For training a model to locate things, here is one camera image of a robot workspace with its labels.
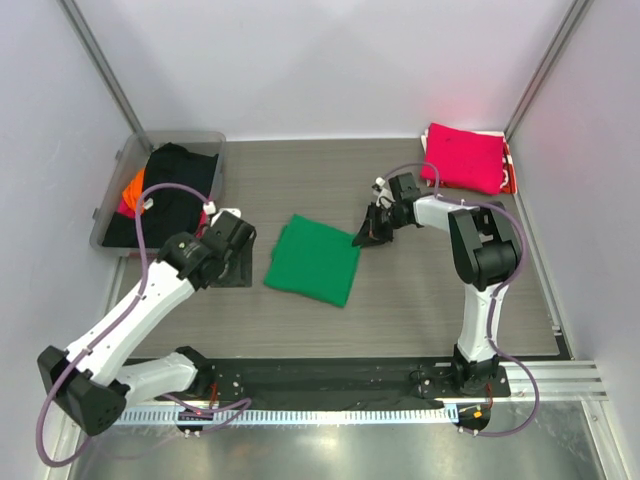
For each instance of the clear plastic bin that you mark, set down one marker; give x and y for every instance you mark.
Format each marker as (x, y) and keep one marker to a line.
(133, 158)

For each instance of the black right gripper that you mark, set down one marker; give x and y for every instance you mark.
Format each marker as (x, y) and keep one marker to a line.
(370, 227)

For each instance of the folded pink t-shirt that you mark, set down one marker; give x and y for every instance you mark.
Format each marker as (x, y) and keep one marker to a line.
(464, 159)

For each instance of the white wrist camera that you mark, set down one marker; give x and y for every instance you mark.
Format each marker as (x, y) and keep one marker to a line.
(210, 213)
(380, 188)

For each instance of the green t-shirt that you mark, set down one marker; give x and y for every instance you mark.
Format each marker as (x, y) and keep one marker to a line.
(314, 260)

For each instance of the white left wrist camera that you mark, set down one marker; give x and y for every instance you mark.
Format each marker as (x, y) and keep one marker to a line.
(210, 213)

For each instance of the slotted white cable duct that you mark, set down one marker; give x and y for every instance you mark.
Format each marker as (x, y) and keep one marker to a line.
(167, 415)

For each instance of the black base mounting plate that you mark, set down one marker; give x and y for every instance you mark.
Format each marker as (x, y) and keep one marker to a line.
(342, 384)

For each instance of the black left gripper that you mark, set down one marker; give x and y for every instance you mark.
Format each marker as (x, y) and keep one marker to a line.
(241, 275)

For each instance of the right aluminium corner post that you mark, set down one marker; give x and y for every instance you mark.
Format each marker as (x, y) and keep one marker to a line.
(568, 26)

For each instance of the aluminium frame rail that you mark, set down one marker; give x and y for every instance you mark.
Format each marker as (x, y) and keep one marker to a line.
(553, 380)

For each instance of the aluminium corner post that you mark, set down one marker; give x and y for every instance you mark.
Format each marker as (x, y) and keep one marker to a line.
(568, 26)
(83, 31)

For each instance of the orange t-shirt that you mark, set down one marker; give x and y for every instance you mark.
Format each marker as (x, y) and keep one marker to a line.
(131, 194)

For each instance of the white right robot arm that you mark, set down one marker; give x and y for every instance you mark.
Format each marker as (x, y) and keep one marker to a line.
(487, 251)

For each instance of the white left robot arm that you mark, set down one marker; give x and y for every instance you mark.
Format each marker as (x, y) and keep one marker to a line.
(91, 380)

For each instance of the black t-shirt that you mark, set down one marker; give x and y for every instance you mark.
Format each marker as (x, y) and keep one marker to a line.
(175, 164)

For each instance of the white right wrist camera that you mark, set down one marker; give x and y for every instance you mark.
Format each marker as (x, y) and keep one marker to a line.
(380, 188)

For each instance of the left aluminium corner post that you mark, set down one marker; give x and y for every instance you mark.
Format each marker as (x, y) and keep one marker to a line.
(83, 31)

